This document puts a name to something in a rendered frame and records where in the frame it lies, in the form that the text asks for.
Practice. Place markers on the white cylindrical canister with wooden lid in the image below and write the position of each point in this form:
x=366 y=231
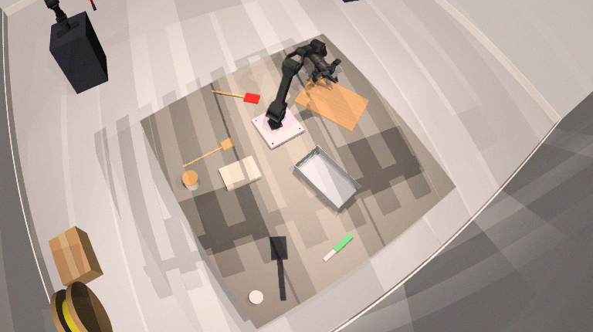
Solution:
x=191 y=180

